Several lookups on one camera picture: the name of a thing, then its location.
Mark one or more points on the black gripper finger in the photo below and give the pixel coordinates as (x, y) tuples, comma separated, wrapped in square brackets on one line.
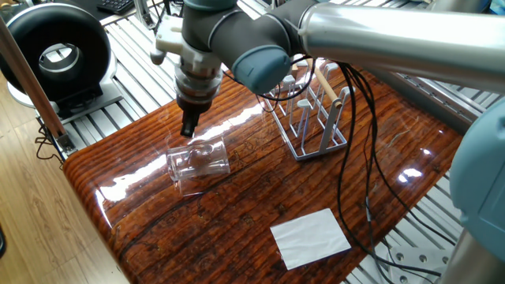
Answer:
[(186, 126), (195, 126)]

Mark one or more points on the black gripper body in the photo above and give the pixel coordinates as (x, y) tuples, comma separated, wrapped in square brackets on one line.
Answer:
[(193, 102)]

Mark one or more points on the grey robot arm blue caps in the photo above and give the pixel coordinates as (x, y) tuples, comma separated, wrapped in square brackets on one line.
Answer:
[(355, 39)]

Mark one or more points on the black keyboard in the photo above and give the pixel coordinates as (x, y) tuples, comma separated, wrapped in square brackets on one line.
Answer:
[(114, 5)]

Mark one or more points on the flat white paper sheet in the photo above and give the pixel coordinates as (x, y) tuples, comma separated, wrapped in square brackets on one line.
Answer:
[(310, 237)]

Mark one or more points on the black round fan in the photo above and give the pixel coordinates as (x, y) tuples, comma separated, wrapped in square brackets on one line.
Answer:
[(24, 31)]

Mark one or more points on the brown wooden post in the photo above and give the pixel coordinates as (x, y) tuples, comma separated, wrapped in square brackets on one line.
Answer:
[(31, 79)]

